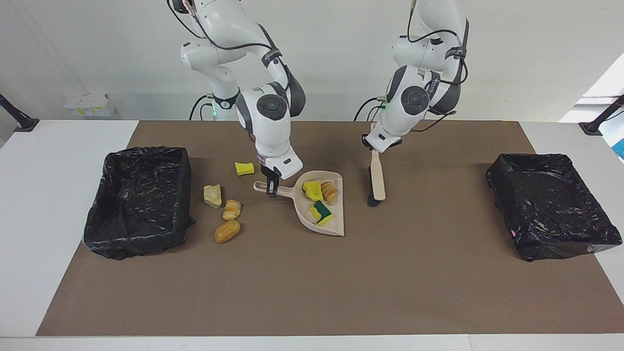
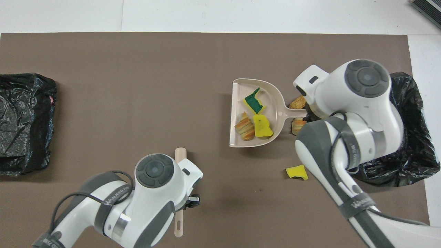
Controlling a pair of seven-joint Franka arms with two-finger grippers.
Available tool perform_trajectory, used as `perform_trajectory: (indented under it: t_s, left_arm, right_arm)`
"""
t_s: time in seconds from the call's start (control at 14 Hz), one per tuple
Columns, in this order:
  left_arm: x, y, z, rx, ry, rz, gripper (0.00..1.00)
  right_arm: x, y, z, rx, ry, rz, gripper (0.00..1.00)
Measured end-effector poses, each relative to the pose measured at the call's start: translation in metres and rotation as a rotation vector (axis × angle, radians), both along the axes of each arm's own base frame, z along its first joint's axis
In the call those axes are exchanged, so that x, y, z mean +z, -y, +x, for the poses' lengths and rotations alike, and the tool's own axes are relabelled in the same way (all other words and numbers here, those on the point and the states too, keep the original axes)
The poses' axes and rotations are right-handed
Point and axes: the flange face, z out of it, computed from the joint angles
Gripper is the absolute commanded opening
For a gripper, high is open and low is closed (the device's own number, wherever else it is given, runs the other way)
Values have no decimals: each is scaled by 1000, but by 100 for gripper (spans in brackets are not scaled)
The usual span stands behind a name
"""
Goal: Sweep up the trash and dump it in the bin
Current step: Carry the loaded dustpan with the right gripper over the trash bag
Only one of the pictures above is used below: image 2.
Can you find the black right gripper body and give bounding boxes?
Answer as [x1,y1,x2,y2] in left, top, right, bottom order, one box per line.
[306,103,321,123]

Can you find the yellow sponge piece dark dot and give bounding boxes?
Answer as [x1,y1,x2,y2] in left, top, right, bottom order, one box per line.
[253,114,274,137]

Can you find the green yellow sponge piece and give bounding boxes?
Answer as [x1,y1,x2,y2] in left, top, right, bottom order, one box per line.
[244,87,267,115]

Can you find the dark grey ribbed device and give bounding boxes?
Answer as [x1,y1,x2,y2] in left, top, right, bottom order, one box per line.
[410,0,441,20]

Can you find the brown bread roll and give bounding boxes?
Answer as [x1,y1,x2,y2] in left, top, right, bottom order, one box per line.
[289,95,307,110]

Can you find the brown table mat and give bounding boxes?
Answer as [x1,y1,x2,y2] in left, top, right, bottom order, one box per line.
[0,32,433,248]

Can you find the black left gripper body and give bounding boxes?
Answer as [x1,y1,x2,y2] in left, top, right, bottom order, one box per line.
[184,195,201,210]

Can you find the beige plastic dustpan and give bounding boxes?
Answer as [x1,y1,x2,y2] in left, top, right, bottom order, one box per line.
[229,79,308,148]

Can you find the black bag bin pink spot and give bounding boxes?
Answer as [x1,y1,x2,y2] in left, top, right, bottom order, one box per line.
[0,73,57,177]

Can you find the striped croissant piece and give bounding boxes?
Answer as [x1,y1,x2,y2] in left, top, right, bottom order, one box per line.
[235,112,255,141]
[291,118,307,136]

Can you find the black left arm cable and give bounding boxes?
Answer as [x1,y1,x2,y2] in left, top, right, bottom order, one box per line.
[50,170,135,235]

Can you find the black bag lined bin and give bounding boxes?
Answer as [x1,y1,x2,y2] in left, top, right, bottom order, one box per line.
[355,72,441,187]

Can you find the beige brush black bristles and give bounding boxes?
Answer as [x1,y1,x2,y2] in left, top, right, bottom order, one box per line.
[174,147,187,238]

